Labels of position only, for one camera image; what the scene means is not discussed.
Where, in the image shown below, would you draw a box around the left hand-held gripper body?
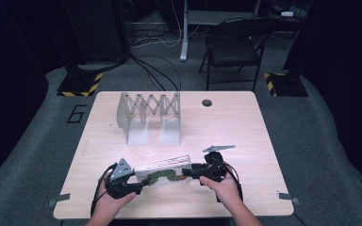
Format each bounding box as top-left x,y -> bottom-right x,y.
105,157 -> 140,200

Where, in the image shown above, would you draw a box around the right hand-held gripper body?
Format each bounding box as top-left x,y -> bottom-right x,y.
198,144 -> 237,184

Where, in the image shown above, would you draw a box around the white caterpillar picture book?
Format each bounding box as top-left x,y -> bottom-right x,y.
134,153 -> 193,188

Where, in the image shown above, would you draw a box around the person's left hand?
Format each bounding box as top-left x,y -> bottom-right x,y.
94,171 -> 138,212

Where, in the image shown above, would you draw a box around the person's right hand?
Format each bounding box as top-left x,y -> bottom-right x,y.
199,172 -> 244,212

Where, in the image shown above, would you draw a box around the grey expandable book rack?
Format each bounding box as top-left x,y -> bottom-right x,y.
116,91 -> 182,147

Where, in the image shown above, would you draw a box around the black stand base hazard stripes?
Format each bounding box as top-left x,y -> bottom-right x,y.
57,72 -> 104,98
262,72 -> 310,98

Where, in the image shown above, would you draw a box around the black folding chair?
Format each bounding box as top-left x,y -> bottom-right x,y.
198,16 -> 277,93

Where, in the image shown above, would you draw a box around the white desk leg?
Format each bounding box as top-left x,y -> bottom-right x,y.
179,0 -> 190,62

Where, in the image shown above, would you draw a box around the black cabinet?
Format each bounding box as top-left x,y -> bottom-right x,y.
63,0 -> 130,66

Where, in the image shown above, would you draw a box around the right hand-held gripper cable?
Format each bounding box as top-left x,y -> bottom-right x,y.
216,159 -> 245,203

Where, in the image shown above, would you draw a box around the hand-held gripper cable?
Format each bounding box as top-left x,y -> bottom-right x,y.
216,159 -> 245,203
90,162 -> 119,218

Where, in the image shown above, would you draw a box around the left hand-held gripper cable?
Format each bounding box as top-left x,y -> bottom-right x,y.
90,162 -> 119,218

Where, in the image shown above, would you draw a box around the grey table edge bracket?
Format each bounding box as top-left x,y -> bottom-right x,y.
276,191 -> 301,206
45,192 -> 72,208

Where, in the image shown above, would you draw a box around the black cable under table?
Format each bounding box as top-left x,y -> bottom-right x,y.
291,212 -> 308,226

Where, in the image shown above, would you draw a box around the black floor cables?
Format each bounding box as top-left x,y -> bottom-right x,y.
129,55 -> 183,92

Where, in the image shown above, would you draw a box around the white floor cables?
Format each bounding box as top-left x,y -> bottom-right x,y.
131,0 -> 202,49

